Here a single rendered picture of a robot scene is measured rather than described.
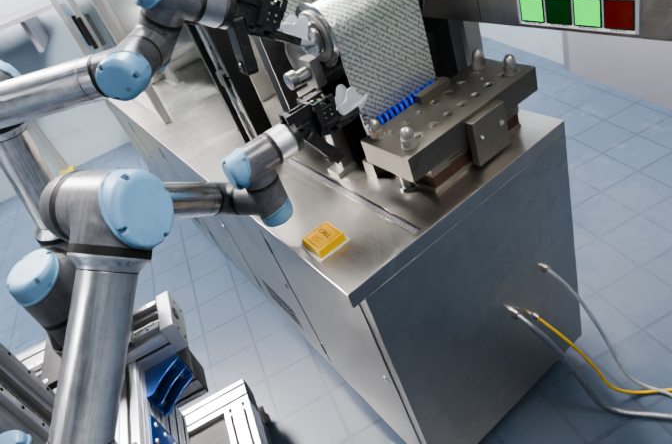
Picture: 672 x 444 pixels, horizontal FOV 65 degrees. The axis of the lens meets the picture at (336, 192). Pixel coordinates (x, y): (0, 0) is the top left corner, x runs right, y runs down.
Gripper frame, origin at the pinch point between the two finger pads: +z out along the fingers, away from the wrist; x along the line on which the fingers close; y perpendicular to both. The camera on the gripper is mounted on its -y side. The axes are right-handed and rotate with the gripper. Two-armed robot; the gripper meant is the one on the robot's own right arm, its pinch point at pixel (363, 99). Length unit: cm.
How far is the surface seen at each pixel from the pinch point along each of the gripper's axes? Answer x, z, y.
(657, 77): 30, 177, -94
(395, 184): -8.1, -3.5, -19.0
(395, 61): -0.3, 11.1, 3.9
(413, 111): -6.8, 7.7, -5.9
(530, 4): -23.9, 29.4, 10.5
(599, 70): 65, 186, -101
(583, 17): -35.3, 29.4, 8.6
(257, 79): 74, 6, -11
